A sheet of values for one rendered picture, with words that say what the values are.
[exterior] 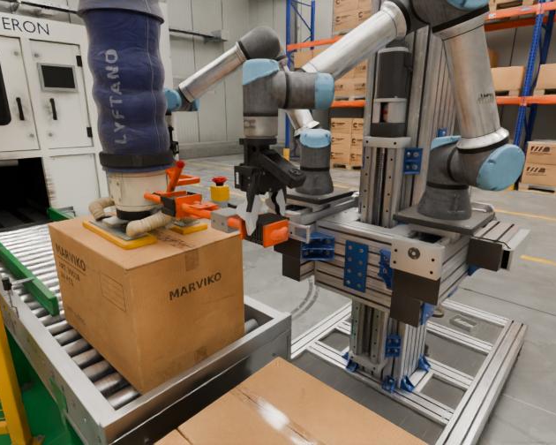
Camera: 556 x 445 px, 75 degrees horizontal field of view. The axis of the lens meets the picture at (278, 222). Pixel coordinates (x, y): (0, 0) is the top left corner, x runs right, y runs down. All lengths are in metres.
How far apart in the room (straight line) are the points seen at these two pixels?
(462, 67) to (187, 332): 1.02
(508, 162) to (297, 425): 0.84
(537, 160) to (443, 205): 6.65
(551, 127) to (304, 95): 8.42
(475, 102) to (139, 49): 0.90
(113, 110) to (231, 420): 0.93
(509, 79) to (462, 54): 6.95
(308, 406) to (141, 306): 0.54
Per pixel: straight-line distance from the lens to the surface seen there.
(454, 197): 1.15
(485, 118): 1.01
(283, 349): 1.45
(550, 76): 7.82
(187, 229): 1.23
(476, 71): 0.98
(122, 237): 1.19
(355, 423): 1.12
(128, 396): 1.25
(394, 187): 1.33
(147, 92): 1.21
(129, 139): 1.19
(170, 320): 1.14
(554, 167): 7.74
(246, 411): 1.13
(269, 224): 0.78
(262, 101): 0.77
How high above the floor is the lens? 1.33
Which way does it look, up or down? 17 degrees down
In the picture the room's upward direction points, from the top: straight up
